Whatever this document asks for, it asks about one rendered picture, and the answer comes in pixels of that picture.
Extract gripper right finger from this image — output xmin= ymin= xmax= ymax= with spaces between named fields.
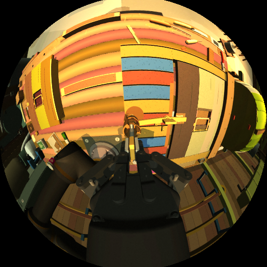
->
xmin=135 ymin=139 xmax=193 ymax=194

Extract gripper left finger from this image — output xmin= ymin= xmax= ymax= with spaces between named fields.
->
xmin=75 ymin=138 xmax=131 ymax=198

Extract yellow turn-button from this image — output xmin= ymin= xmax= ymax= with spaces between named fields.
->
xmin=139 ymin=115 xmax=187 ymax=126

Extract brown cream hatch board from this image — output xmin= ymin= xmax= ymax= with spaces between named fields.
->
xmin=168 ymin=60 xmax=226 ymax=160

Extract blue orange striped hatch board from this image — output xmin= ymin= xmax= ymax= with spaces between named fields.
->
xmin=120 ymin=56 xmax=175 ymax=155

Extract blue lumber rack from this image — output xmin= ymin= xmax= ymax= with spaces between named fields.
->
xmin=184 ymin=170 xmax=229 ymax=236

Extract tan hatch board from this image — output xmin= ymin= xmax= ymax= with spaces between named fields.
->
xmin=30 ymin=62 xmax=50 ymax=128

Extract open cardboard box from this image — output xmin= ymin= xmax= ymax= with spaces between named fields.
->
xmin=47 ymin=132 xmax=66 ymax=151

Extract orange flat plank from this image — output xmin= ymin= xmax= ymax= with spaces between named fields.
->
xmin=60 ymin=71 xmax=123 ymax=97

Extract grey green cabinet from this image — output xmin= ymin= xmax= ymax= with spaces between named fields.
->
xmin=16 ymin=160 xmax=54 ymax=211

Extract white blue device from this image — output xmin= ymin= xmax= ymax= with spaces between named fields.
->
xmin=24 ymin=138 xmax=45 ymax=170

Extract thin yellow stick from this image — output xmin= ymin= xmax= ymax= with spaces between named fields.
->
xmin=126 ymin=25 xmax=141 ymax=45

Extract orange wooden fid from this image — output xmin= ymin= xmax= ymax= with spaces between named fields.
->
xmin=149 ymin=18 xmax=174 ymax=27

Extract white ruler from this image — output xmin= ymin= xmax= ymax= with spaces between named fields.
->
xmin=193 ymin=28 xmax=209 ymax=39

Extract long cream wooden fid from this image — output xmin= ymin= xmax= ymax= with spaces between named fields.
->
xmin=173 ymin=21 xmax=193 ymax=29

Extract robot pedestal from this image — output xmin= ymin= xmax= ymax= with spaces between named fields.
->
xmin=80 ymin=135 xmax=122 ymax=162

